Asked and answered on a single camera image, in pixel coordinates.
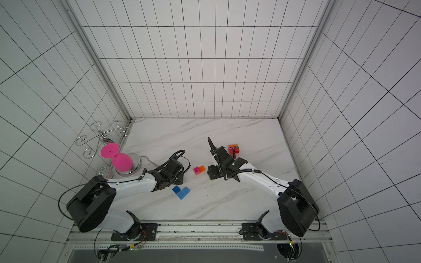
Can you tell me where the small pink lego brick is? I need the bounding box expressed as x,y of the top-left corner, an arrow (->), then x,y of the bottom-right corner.
194,167 -> 202,175

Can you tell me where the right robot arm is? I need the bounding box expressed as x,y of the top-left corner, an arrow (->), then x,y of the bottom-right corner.
207,144 -> 320,240

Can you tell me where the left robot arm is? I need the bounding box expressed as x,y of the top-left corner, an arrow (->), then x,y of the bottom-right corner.
66,156 -> 191,235

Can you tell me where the dark blue lego brick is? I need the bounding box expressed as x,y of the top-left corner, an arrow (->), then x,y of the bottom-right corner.
173,186 -> 181,195

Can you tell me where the light blue lego brick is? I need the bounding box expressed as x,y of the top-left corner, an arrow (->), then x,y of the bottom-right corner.
177,187 -> 190,200

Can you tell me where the patterned white mug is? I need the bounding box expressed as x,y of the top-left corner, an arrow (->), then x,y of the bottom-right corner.
96,165 -> 113,179

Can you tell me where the aluminium mounting rail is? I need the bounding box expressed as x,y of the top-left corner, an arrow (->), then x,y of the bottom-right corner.
67,219 -> 333,245

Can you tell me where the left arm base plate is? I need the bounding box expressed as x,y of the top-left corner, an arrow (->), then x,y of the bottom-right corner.
111,222 -> 158,242

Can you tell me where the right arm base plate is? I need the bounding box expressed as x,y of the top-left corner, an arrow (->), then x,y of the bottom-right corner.
239,210 -> 288,241

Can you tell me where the silver wire cup rack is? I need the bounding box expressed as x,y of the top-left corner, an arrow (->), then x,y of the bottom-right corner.
74,121 -> 131,160

